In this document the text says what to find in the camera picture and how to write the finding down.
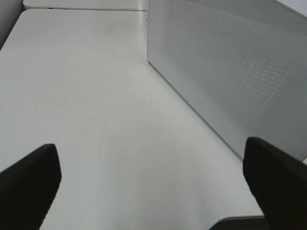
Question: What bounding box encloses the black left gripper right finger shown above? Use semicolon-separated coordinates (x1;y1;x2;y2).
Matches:
243;137;307;230

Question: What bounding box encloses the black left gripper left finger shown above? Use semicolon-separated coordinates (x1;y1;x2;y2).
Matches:
0;144;62;230

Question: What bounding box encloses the white microwave door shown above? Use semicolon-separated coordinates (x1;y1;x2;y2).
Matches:
147;0;307;160

